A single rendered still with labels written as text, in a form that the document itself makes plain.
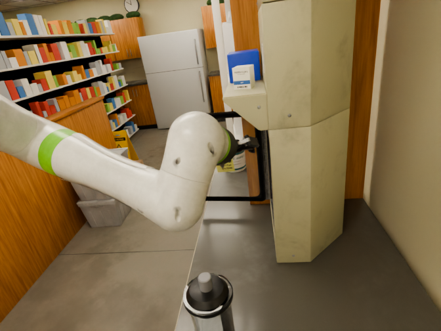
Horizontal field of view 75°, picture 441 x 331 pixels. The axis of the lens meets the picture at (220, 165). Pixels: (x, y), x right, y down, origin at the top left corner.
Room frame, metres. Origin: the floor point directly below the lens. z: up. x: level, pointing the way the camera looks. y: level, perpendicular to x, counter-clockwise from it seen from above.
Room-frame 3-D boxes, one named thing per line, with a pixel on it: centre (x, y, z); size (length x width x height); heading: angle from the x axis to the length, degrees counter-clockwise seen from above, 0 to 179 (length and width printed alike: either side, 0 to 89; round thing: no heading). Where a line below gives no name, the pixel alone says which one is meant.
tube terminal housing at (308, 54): (0.87, -0.29, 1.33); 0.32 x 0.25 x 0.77; 171
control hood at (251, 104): (0.90, -0.11, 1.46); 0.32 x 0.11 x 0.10; 171
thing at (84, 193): (2.78, 1.24, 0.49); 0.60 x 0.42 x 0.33; 171
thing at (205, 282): (0.45, 0.07, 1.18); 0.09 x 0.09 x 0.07
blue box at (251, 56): (1.00, -0.13, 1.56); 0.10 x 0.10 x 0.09; 81
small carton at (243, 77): (0.85, -0.10, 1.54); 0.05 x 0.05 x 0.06; 67
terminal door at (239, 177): (1.09, -0.03, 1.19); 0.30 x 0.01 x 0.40; 74
